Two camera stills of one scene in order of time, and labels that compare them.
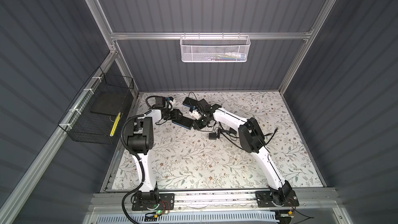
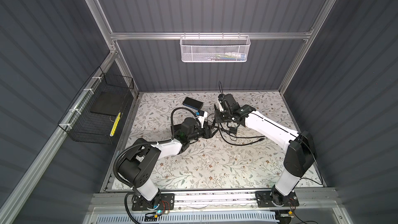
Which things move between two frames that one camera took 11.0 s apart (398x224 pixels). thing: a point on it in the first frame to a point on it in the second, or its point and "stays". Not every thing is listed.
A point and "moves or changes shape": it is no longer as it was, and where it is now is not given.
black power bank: x=190 y=102 stays
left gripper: x=175 y=112 to x=209 y=134
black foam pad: x=110 y=102 stays
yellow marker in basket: x=114 y=126 stays
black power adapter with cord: x=212 y=136 moves or changes shape
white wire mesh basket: x=215 y=49 stays
